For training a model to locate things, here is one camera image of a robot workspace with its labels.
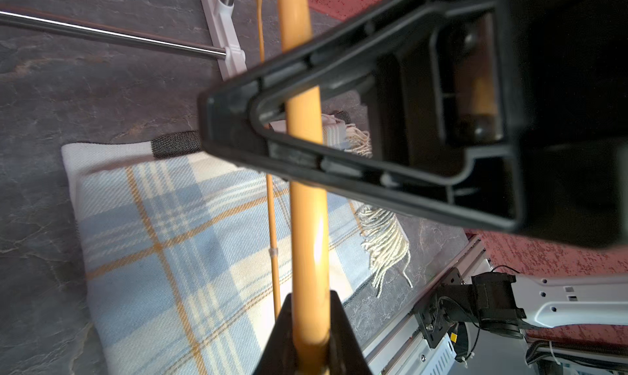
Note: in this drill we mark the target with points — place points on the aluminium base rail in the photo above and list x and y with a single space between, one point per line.
408 343

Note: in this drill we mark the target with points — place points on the white and steel clothes rack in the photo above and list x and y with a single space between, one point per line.
199 23

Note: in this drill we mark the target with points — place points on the blue plaid fringed scarf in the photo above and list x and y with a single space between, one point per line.
177 255

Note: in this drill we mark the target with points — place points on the grey checkered scarf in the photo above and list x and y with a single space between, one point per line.
335 127

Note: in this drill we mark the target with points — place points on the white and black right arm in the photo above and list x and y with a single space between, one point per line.
507 305

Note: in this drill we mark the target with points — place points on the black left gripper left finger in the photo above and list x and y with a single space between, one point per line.
340 354

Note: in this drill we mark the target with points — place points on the orange plastic hanger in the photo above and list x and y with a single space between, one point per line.
308 202

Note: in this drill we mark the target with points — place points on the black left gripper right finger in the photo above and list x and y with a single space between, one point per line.
502 115

